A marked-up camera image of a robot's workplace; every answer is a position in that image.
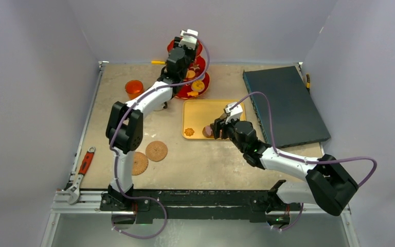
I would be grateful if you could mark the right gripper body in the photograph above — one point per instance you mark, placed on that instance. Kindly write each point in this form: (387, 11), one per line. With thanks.
(218, 126)

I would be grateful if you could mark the orange fish shaped cookie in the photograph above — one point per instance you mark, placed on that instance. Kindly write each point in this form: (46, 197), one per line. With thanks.
(192, 94)

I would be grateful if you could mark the red three-tier cake stand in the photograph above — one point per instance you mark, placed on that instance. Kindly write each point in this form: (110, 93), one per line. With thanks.
(197, 76)

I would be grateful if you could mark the round orange cookie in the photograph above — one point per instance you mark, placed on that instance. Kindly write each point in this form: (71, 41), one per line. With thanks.
(190, 74)

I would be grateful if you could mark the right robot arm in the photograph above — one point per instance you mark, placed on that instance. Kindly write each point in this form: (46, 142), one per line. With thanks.
(323, 181)

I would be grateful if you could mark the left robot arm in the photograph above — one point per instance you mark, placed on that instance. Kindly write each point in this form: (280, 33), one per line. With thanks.
(125, 126)

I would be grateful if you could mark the yellow serving tray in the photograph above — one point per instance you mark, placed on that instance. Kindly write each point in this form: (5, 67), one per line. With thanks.
(198, 113)

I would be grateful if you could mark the flower shaped cookie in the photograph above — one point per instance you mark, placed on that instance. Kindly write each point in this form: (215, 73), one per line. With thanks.
(189, 131)

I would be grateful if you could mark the yellow iced donut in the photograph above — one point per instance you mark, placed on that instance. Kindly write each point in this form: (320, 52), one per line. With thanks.
(198, 86)

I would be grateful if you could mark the white ribbed mug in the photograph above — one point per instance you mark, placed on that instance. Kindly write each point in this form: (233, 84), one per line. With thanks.
(161, 107)

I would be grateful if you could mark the orange mug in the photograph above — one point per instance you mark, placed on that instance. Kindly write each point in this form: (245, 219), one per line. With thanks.
(134, 88)

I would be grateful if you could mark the silver wrench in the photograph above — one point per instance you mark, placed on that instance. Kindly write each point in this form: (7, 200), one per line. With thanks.
(74, 190)

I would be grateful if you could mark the black base frame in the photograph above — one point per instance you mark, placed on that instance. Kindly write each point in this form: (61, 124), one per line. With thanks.
(149, 204)

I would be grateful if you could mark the yellow handled screwdriver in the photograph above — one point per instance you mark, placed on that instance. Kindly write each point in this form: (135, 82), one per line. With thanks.
(308, 82)

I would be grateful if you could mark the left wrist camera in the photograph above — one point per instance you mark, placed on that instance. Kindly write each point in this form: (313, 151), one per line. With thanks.
(189, 39)

